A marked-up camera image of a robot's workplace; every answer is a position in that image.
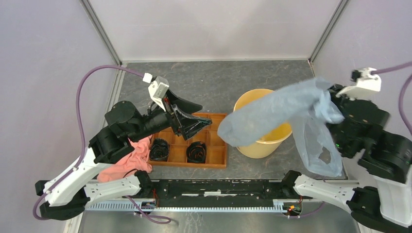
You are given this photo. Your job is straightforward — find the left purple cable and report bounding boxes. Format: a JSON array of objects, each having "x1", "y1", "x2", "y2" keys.
[{"x1": 32, "y1": 65, "x2": 145, "y2": 221}]

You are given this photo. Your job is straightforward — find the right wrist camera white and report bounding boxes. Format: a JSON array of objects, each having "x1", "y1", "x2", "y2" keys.
[{"x1": 335, "y1": 67, "x2": 382, "y2": 100}]

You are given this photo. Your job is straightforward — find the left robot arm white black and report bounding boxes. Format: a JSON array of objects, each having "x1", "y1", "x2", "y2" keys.
[{"x1": 33, "y1": 91, "x2": 212, "y2": 220}]

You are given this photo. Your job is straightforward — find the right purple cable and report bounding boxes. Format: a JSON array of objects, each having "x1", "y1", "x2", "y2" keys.
[{"x1": 373, "y1": 61, "x2": 412, "y2": 136}]

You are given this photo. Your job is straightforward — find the pink cloth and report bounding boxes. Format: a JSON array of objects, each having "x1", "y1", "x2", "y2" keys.
[{"x1": 97, "y1": 135, "x2": 153, "y2": 183}]

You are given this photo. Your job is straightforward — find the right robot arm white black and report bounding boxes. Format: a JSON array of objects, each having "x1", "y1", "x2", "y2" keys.
[{"x1": 280, "y1": 84, "x2": 412, "y2": 233}]

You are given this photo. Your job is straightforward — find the light blue plastic trash bag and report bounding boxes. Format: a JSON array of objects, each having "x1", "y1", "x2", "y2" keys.
[{"x1": 217, "y1": 78, "x2": 344, "y2": 177}]

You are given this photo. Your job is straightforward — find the aluminium frame rail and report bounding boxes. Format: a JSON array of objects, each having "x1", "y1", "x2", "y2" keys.
[{"x1": 73, "y1": 179, "x2": 361, "y2": 213}]

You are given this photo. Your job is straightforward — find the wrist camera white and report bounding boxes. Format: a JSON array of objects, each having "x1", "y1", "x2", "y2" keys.
[
  {"x1": 142, "y1": 73, "x2": 169, "y2": 111},
  {"x1": 335, "y1": 67, "x2": 382, "y2": 100}
]

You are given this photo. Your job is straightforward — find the yellow round trash bin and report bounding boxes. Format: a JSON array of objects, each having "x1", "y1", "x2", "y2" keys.
[{"x1": 233, "y1": 89, "x2": 292, "y2": 159}]

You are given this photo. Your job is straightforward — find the orange compartment tray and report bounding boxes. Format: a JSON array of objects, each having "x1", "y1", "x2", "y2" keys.
[{"x1": 149, "y1": 113, "x2": 227, "y2": 169}]

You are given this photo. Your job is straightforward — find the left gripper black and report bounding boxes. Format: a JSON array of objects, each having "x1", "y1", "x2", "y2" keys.
[{"x1": 129, "y1": 88, "x2": 214, "y2": 142}]

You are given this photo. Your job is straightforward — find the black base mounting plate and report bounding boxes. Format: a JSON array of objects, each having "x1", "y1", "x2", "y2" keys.
[{"x1": 133, "y1": 179, "x2": 300, "y2": 207}]

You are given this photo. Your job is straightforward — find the black orange rolled belt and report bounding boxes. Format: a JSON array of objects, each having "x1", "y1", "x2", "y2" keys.
[{"x1": 186, "y1": 141, "x2": 206, "y2": 164}]

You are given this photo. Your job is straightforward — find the black rolled belt left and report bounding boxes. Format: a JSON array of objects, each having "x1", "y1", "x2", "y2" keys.
[{"x1": 149, "y1": 138, "x2": 170, "y2": 162}]

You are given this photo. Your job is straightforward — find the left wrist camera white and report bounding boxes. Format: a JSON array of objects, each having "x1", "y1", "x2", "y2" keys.
[{"x1": 142, "y1": 73, "x2": 169, "y2": 111}]

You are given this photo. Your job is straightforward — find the purple cable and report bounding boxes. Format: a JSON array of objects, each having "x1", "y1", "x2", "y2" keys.
[
  {"x1": 373, "y1": 61, "x2": 412, "y2": 136},
  {"x1": 32, "y1": 65, "x2": 145, "y2": 221}
]

